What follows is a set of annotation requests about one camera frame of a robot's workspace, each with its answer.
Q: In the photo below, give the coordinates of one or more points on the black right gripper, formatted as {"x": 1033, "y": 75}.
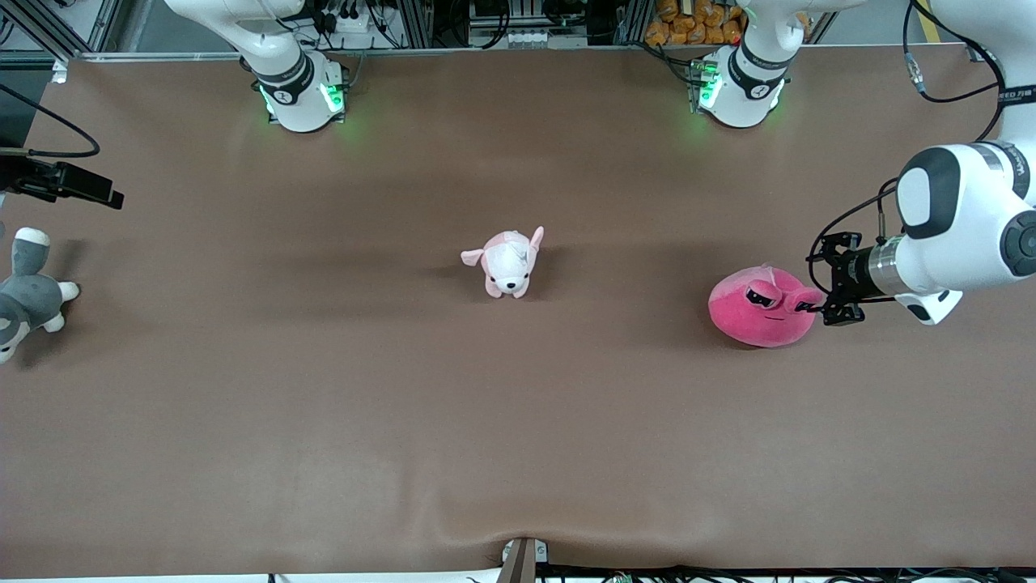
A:
{"x": 23, "y": 176}

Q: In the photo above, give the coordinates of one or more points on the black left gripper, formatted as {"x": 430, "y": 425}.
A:
{"x": 850, "y": 274}

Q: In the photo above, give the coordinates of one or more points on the pink round plush toy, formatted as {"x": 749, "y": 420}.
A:
{"x": 761, "y": 320}

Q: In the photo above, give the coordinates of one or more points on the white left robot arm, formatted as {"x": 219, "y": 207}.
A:
{"x": 959, "y": 243}

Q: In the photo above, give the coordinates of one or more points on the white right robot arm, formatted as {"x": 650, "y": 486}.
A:
{"x": 295, "y": 89}

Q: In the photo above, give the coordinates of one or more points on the grey white husky plush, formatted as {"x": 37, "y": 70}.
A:
{"x": 28, "y": 300}

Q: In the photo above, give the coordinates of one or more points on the orange packaged items heap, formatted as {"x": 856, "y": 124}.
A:
{"x": 696, "y": 20}

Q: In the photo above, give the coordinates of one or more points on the white power strip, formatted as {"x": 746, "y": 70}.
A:
{"x": 354, "y": 19}

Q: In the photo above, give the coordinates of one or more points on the pink white plush dog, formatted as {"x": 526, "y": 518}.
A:
{"x": 508, "y": 263}

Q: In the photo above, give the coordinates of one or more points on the white terminal block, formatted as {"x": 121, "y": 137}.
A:
{"x": 526, "y": 36}

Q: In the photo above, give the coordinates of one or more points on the slanted aluminium frame profile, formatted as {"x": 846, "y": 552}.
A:
{"x": 104, "y": 24}

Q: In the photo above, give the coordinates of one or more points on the aluminium corner frame profile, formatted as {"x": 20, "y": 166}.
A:
{"x": 974, "y": 53}

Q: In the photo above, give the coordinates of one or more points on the silver aluminium table rail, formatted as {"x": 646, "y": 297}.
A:
{"x": 486, "y": 52}

